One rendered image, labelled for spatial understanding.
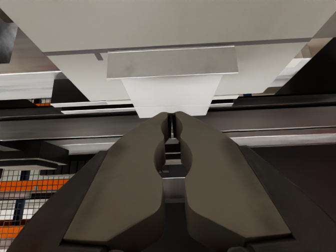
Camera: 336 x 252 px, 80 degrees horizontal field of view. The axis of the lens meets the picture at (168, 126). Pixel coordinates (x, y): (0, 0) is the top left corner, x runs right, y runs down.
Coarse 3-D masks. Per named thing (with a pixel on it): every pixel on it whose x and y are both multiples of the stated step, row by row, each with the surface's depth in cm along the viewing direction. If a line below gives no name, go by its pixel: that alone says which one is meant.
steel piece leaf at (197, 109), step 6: (138, 108) 23; (144, 108) 23; (150, 108) 23; (156, 108) 23; (162, 108) 23; (168, 108) 23; (174, 108) 23; (180, 108) 23; (186, 108) 24; (192, 108) 24; (198, 108) 24; (204, 108) 24; (138, 114) 25; (144, 114) 25; (150, 114) 25; (192, 114) 26; (198, 114) 26; (204, 114) 26
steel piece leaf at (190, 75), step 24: (168, 48) 14; (192, 48) 14; (216, 48) 13; (120, 72) 13; (144, 72) 13; (168, 72) 13; (192, 72) 13; (216, 72) 13; (144, 96) 20; (168, 96) 20; (192, 96) 21
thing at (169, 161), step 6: (168, 138) 36; (174, 138) 36; (168, 144) 40; (174, 144) 40; (168, 150) 40; (174, 150) 40; (168, 156) 40; (174, 156) 40; (168, 162) 44; (174, 162) 44; (180, 162) 45
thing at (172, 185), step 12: (168, 180) 20; (180, 180) 20; (168, 192) 20; (180, 192) 20; (168, 204) 19; (180, 204) 19; (168, 216) 18; (180, 216) 18; (168, 228) 18; (180, 228) 18; (168, 240) 18; (180, 240) 18; (192, 240) 18
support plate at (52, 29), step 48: (0, 0) 10; (48, 0) 10; (96, 0) 10; (144, 0) 10; (192, 0) 10; (240, 0) 10; (288, 0) 10; (48, 48) 13; (96, 48) 13; (240, 48) 14; (288, 48) 14; (96, 96) 20
